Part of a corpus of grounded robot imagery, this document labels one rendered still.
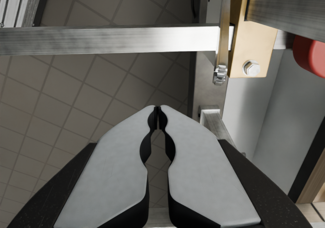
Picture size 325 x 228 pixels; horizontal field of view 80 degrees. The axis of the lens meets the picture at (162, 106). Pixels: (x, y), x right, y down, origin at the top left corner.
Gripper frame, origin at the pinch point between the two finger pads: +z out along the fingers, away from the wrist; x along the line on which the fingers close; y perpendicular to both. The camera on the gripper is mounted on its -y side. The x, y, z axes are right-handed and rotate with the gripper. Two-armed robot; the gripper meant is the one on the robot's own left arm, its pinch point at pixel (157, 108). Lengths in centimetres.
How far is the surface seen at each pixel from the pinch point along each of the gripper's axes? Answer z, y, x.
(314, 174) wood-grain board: 12.5, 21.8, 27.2
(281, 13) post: 6.4, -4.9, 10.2
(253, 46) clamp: 13.4, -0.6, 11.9
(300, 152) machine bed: 21.9, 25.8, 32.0
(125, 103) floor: 100, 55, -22
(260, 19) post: 9.7, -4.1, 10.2
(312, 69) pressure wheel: 9.9, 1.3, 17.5
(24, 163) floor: 100, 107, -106
